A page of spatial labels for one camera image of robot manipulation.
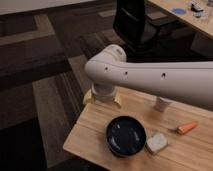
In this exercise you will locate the orange toy carrot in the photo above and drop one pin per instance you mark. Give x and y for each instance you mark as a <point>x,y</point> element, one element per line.
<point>185,128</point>

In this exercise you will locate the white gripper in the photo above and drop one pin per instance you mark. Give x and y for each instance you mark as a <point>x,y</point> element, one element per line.
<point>103,93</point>

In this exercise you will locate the white cup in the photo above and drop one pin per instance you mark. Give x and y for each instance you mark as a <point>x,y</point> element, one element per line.
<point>161,104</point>

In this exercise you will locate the blue round disc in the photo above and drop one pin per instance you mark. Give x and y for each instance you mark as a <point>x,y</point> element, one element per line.
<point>179,11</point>

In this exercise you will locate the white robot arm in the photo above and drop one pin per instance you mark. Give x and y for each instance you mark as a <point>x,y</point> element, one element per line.
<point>186,82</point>

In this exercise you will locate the dark blue ceramic bowl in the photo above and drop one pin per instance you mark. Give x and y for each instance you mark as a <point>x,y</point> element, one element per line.
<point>125,136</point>

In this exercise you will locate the wooden desk in background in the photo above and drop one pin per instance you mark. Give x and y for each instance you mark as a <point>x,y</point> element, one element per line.
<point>203,24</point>

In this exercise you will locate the white bread slice toy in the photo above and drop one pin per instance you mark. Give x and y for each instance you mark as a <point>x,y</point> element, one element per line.
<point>156,143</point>

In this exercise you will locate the small clutter on desk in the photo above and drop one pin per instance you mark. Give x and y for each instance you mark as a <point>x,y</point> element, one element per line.
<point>196,9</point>

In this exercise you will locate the black office chair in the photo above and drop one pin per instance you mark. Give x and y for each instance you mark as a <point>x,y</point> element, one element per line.
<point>138,29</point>

